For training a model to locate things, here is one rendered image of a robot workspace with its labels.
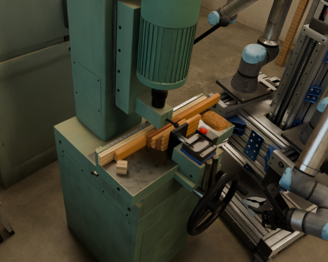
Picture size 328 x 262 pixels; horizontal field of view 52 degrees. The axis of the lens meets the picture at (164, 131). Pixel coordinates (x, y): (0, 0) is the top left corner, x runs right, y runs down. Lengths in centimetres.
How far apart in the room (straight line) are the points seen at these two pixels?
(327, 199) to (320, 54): 71
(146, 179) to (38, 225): 113
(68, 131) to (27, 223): 86
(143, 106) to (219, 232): 120
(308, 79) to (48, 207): 167
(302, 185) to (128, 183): 59
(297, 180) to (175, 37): 63
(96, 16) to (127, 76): 22
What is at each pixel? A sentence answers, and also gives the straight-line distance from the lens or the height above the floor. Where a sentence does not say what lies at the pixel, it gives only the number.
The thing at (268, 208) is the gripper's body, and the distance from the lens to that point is 128.
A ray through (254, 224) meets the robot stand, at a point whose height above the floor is 23.
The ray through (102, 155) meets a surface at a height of 95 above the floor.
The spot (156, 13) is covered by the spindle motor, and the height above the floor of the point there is 145.
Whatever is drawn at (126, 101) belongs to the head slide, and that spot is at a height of 106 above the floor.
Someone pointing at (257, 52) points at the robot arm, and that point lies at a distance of 183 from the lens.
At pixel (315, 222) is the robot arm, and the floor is 96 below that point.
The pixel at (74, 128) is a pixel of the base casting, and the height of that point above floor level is 80.
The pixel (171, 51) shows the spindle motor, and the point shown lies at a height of 134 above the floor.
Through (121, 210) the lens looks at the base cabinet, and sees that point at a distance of 139.
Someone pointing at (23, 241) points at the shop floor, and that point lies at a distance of 217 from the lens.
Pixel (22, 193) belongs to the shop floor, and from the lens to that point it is 237.
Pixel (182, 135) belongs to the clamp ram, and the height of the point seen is 96.
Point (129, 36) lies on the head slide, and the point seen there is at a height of 133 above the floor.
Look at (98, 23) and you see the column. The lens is 118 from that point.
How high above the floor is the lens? 183
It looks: 42 degrees down
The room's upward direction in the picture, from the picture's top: 9 degrees clockwise
